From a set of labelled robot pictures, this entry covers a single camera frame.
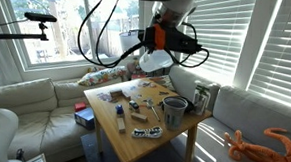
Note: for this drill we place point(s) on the short brown wooden block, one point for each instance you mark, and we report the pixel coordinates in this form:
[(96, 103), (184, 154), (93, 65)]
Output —
[(139, 117)]

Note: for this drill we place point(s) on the flat red box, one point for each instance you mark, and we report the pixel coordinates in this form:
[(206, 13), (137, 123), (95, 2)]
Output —
[(138, 76)]

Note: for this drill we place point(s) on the silver metal cup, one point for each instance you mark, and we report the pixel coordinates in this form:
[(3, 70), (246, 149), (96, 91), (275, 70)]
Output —
[(174, 116)]

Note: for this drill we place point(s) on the white black checkered sunglasses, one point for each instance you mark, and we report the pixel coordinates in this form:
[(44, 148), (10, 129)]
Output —
[(148, 132)]

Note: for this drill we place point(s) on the clear plastic cup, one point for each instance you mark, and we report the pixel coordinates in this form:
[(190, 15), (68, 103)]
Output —
[(156, 61)]

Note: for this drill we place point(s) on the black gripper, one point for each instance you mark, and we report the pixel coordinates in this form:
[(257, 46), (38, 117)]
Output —
[(182, 41)]

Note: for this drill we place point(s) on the white leather sofa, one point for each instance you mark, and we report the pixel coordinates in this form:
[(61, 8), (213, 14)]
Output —
[(40, 119)]

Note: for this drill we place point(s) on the nutcracker sticker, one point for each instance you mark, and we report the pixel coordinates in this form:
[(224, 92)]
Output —
[(103, 96)]

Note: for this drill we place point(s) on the stacked wooden blocks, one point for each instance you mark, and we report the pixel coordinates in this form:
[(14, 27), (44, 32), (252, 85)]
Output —
[(115, 93)]

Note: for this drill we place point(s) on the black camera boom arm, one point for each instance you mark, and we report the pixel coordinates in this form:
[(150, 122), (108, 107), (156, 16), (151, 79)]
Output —
[(17, 36)]

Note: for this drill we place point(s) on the white window blind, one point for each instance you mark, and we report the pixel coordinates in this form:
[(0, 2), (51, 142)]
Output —
[(284, 51), (221, 35)]

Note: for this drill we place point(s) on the small round sticker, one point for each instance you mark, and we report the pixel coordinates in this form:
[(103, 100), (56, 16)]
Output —
[(133, 88)]

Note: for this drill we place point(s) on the light wooden table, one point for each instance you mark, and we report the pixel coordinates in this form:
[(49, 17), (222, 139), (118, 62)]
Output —
[(135, 147)]

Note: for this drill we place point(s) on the small red box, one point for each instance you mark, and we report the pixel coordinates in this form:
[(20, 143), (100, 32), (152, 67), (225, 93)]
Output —
[(80, 106)]

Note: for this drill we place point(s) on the small dark sticker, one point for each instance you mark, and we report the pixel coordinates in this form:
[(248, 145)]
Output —
[(164, 93)]

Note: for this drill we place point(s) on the long pale wooden block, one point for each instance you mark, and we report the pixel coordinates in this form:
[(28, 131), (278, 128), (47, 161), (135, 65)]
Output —
[(121, 124)]

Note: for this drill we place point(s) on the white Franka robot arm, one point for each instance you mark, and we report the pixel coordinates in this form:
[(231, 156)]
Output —
[(179, 2)]

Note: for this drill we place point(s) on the small blue toy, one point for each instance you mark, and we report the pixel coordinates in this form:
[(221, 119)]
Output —
[(119, 109)]

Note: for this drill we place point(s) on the white bordered screen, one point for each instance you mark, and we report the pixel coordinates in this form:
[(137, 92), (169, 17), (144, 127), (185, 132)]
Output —
[(36, 159)]

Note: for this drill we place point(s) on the orange octopus plush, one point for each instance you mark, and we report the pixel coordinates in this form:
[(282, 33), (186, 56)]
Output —
[(265, 154)]

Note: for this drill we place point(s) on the glass jar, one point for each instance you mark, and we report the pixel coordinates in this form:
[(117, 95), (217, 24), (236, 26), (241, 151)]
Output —
[(201, 100)]

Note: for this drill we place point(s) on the blue cardboard box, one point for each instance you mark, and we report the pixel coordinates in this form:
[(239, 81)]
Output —
[(85, 117)]

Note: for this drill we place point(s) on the small dark toy car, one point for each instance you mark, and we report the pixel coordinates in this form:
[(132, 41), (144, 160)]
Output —
[(134, 104)]

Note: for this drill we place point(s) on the black stereo camera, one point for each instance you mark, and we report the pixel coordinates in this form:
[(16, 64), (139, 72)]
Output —
[(40, 17)]

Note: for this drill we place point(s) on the small pink plush toy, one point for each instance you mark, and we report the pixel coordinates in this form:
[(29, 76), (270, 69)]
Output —
[(134, 65)]

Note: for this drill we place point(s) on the colourful floral pillow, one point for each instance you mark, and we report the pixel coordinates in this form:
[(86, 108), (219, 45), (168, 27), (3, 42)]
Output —
[(102, 75)]

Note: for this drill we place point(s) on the grey fabric sofa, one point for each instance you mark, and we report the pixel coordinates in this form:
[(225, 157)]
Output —
[(250, 113)]

